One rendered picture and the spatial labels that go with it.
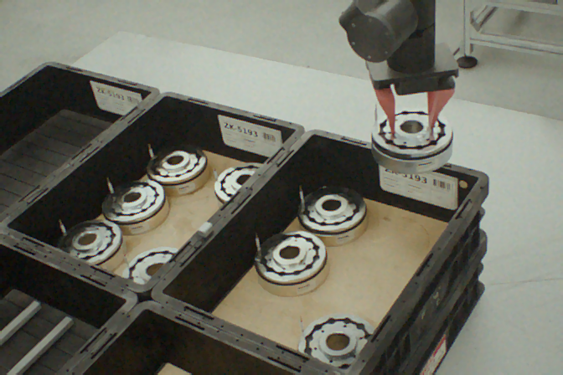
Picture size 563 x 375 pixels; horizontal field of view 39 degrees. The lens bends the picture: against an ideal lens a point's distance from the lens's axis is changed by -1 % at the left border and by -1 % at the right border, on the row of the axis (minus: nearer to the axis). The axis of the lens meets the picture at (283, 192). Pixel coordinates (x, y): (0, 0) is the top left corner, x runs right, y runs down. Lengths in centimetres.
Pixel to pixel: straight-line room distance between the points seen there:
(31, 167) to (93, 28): 246
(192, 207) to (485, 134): 61
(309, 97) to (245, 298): 72
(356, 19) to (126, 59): 125
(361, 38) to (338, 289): 40
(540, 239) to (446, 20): 221
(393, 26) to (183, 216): 57
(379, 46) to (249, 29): 276
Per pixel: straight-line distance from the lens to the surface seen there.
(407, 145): 102
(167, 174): 134
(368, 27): 87
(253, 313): 112
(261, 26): 363
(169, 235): 127
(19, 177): 152
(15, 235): 121
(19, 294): 128
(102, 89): 153
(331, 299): 112
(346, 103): 173
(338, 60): 328
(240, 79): 187
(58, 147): 156
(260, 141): 133
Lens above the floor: 164
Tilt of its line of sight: 39 degrees down
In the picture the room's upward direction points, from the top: 10 degrees counter-clockwise
